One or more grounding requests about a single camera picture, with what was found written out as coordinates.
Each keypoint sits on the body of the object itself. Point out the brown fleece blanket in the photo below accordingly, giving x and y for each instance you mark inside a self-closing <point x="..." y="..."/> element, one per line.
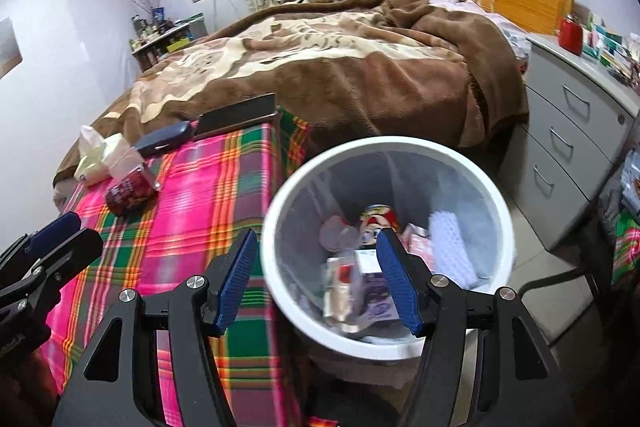
<point x="351" y="69"/>

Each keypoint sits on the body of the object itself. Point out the black smartphone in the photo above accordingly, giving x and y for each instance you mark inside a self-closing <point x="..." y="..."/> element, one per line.
<point x="248" y="113"/>

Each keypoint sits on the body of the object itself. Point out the red drink milk can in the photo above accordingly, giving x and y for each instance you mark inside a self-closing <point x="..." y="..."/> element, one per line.
<point x="132" y="191"/>

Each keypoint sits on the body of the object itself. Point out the pink plaid cloth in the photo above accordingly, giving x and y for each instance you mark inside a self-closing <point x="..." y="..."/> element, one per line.
<point x="209" y="191"/>

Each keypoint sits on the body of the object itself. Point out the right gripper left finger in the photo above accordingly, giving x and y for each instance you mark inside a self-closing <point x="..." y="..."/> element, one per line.
<point x="227" y="277"/>

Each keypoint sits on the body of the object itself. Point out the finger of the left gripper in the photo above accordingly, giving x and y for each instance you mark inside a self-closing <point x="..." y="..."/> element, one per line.
<point x="25" y="251"/>
<point x="40" y="292"/>

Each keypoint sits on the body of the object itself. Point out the grey drawer cabinet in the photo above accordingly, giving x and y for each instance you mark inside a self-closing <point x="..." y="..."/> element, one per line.
<point x="580" y="119"/>

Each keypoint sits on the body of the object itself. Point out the red jar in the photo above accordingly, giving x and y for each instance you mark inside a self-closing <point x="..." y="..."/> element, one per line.
<point x="570" y="35"/>

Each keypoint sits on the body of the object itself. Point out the cluttered shelf desk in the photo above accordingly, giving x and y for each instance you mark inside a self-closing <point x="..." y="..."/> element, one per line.
<point x="172" y="37"/>

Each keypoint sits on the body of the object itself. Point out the white round trash bin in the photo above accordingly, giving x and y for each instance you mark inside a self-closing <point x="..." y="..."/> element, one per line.
<point x="315" y="216"/>

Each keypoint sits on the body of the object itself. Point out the black chair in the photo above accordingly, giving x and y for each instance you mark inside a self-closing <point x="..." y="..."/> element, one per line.
<point x="559" y="286"/>

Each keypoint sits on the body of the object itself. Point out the white foam fruit net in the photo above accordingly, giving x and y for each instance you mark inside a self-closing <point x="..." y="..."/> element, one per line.
<point x="449" y="251"/>

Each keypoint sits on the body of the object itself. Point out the red strawberry milk carton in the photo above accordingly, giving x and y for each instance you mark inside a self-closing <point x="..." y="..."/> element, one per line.
<point x="417" y="242"/>

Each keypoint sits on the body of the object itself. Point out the tissue pack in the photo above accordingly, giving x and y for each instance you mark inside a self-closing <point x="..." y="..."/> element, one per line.
<point x="104" y="158"/>

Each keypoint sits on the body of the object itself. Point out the dark blue glasses case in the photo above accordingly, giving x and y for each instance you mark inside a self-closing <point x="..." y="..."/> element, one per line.
<point x="163" y="141"/>

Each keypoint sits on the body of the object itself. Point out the silver blue milk carton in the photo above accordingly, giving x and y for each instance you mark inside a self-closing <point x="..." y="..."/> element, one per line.
<point x="356" y="295"/>

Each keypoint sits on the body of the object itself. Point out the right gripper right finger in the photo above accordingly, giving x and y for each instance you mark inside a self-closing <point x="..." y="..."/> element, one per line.
<point x="407" y="279"/>

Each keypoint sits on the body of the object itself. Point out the wall picture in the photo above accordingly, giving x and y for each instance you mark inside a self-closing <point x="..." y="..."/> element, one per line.
<point x="10" y="54"/>

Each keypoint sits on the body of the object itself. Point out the cartoon face milk can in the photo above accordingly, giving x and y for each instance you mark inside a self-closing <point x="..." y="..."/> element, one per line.
<point x="373" y="220"/>

